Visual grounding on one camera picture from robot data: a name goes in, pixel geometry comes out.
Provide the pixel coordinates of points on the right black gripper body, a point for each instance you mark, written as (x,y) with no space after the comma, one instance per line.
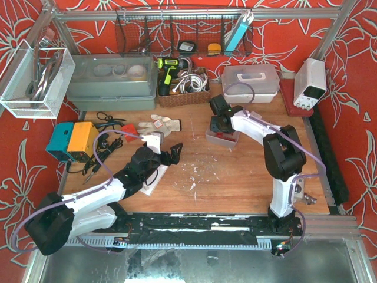
(217,127)

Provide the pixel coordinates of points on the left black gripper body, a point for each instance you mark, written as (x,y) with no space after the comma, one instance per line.
(165,157)

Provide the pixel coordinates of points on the beige work glove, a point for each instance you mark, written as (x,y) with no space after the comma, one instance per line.
(161,124)

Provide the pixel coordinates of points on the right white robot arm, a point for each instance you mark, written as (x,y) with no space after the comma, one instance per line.
(283,157)

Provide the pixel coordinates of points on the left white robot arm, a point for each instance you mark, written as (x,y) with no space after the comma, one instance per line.
(61,218)

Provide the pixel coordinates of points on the red spring back left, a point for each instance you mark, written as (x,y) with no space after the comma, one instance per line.
(226,136)

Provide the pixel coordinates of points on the translucent plastic spring box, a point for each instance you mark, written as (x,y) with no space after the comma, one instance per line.
(211,138)

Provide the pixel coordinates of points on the woven wicker basket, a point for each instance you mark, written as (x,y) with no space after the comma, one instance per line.
(187,89)

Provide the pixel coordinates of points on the red cube adapter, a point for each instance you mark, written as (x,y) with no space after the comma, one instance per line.
(131,132)

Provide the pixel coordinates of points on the teal and yellow device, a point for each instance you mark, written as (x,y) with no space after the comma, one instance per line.
(73,141)

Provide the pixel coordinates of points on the yellow tape measure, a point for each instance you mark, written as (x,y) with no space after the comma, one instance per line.
(214,49)

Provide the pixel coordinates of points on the red mat under supply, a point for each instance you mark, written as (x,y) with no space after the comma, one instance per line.
(287,92)

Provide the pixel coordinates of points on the grey green plastic toolbox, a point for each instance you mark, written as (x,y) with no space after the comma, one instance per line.
(110,82)

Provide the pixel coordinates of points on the blue white power strip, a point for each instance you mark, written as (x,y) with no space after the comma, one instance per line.
(234,36)

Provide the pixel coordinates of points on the white bench power supply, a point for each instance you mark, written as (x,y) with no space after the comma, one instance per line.
(309,84)

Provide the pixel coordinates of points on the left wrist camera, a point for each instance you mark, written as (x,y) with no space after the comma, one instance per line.
(153,141)

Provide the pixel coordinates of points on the white peg base plate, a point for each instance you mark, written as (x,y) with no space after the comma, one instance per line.
(152,182)

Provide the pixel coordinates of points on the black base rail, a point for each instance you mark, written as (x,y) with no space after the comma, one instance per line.
(200,229)

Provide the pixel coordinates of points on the yellow green cordless drill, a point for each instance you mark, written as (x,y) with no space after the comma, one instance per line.
(170,68)

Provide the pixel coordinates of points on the clear acrylic wall bin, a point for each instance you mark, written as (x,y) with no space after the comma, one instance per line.
(36,87)

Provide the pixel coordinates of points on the aluminium frame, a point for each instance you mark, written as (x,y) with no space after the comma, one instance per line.
(103,12)

